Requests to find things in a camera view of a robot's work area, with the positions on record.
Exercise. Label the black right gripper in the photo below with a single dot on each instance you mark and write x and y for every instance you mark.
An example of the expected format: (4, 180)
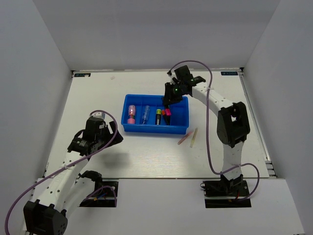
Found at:
(169, 98)

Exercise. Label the clear blue tube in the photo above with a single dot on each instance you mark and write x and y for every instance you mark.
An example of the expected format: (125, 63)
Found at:
(146, 113)

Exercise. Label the left blue corner label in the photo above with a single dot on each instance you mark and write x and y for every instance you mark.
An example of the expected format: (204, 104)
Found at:
(82, 74)

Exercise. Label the right blue corner label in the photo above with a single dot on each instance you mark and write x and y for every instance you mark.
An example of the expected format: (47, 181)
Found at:
(229, 73)

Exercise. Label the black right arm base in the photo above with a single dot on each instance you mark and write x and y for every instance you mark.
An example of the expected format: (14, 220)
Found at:
(216, 197)

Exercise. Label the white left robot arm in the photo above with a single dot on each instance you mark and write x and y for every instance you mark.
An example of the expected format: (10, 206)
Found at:
(69, 186)

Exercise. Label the slim yellow highlighter pen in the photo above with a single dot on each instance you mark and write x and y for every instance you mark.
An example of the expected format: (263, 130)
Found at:
(193, 137)

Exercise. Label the pink cap black highlighter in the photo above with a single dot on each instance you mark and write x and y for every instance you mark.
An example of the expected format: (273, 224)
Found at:
(168, 112)

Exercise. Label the blue plastic divided tray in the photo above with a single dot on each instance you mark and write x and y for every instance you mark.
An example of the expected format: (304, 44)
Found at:
(179, 115)

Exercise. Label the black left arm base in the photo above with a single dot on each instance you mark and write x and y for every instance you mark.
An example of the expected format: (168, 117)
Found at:
(97, 191)

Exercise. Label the yellow cap black highlighter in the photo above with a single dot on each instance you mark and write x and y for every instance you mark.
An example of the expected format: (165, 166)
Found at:
(158, 117)

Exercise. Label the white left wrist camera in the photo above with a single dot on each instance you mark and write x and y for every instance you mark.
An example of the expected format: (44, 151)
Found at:
(98, 115)

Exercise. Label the slim orange highlighter pen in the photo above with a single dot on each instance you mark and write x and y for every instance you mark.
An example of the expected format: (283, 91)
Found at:
(185, 137)

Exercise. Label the blue corner label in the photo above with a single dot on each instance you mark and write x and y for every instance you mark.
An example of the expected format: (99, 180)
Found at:
(82, 74)
(229, 73)

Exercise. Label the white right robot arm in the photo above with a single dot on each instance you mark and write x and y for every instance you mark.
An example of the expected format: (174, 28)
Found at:
(232, 126)

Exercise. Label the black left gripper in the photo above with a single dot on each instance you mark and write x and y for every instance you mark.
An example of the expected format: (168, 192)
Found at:
(105, 129)

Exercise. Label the orange cap black highlighter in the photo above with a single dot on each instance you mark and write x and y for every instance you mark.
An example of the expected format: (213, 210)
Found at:
(165, 117)

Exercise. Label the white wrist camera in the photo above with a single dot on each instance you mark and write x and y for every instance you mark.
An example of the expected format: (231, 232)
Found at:
(172, 76)
(98, 115)

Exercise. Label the pink cap clear tube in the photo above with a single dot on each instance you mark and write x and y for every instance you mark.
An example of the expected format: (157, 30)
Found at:
(131, 114)

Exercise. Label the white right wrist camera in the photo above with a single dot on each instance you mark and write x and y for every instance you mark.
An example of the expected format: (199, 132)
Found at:
(172, 76)

